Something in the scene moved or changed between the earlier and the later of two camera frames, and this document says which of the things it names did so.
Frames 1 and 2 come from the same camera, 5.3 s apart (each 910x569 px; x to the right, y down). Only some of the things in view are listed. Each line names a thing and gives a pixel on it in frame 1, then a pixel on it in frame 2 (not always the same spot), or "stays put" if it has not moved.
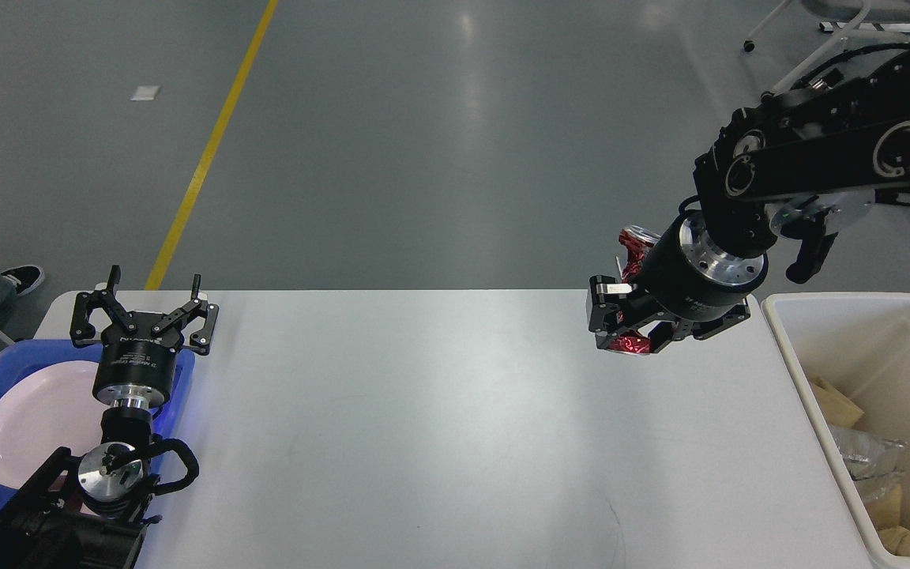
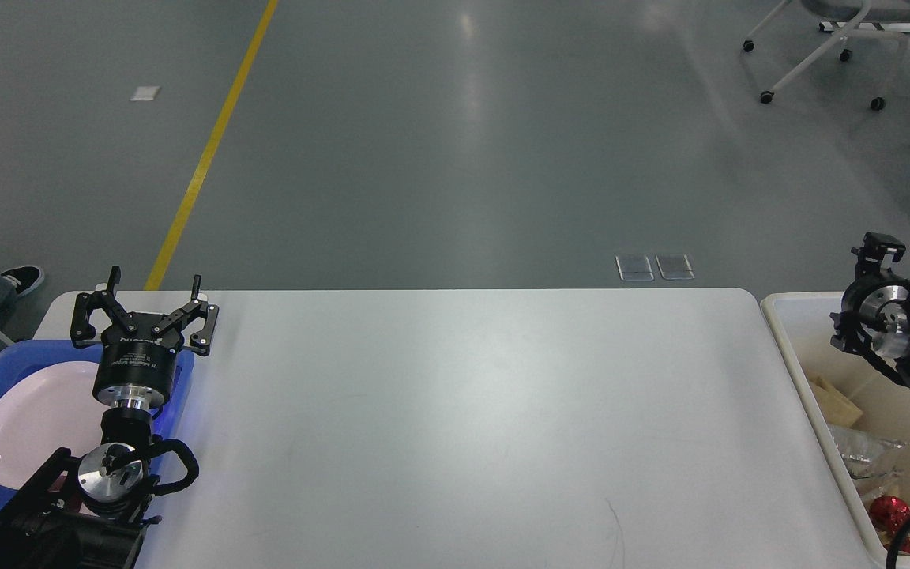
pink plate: (46, 411) stays put
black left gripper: (135, 371) stays put
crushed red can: (635, 243) -> (888, 513)
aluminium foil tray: (867, 455) stays put
